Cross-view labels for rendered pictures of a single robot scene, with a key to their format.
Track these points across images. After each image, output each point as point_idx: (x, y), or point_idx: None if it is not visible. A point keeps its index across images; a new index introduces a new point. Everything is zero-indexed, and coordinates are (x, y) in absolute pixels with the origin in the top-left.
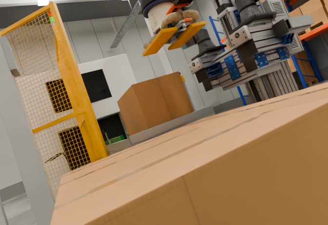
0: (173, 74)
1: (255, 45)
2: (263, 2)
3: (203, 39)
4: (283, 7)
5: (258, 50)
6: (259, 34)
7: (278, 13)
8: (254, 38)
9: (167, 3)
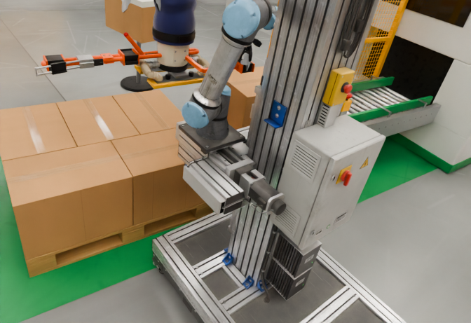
0: (242, 95)
1: (178, 148)
2: (299, 129)
3: None
4: (321, 174)
5: (179, 155)
6: (188, 146)
7: (298, 169)
8: (180, 143)
9: (158, 42)
